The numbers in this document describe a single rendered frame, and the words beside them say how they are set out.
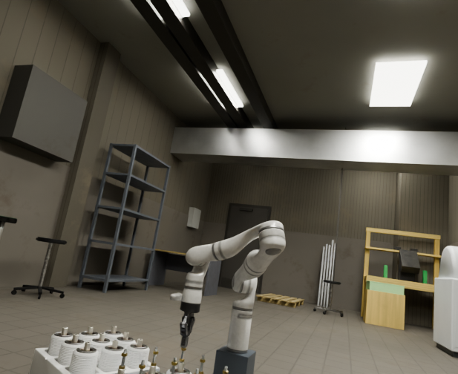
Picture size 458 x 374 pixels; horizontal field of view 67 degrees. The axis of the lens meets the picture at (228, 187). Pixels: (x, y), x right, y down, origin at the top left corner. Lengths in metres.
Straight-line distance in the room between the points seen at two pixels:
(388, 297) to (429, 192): 2.68
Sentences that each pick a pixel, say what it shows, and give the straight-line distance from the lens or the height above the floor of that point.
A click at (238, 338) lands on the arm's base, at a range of 1.60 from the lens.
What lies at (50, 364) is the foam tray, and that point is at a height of 0.17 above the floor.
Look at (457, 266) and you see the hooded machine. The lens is 5.02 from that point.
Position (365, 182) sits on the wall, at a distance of 8.98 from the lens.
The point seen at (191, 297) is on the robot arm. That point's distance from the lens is 1.36.
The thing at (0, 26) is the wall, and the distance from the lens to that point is 4.80.
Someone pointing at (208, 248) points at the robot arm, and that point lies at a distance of 1.33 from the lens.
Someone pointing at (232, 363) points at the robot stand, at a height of 0.26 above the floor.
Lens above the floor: 0.67
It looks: 12 degrees up
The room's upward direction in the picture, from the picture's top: 9 degrees clockwise
